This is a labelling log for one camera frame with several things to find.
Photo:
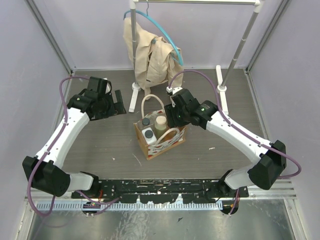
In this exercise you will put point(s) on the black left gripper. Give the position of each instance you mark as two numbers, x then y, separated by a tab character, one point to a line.
119	102

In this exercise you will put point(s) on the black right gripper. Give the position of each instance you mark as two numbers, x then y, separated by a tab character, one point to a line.
172	121

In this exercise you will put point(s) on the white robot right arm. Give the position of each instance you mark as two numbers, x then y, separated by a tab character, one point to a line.
267	158

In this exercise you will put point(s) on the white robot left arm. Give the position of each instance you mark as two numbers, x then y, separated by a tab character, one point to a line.
44	171

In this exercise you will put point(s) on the green bottle beige cap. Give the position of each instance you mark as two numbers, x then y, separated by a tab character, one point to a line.
160	126

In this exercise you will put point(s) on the clear bottle grey cap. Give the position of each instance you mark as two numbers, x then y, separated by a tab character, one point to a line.
143	123

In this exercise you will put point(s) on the white bottle grey cap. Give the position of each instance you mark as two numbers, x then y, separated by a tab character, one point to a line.
149	136

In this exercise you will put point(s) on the blue clothes hanger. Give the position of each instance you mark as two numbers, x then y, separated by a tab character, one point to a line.
133	12

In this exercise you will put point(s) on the beige jacket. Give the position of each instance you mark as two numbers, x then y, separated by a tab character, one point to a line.
154	60

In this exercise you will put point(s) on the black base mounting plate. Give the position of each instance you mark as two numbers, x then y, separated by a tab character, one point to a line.
160	191

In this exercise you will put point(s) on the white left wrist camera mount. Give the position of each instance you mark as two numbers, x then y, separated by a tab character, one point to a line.
106	86

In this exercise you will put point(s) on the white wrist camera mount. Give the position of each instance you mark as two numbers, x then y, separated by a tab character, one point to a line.
171	91
106	86

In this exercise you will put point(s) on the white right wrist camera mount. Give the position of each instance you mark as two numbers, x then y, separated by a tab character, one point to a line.
171	91

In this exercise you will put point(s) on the slotted grey cable duct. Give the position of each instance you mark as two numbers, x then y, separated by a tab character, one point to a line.
176	206

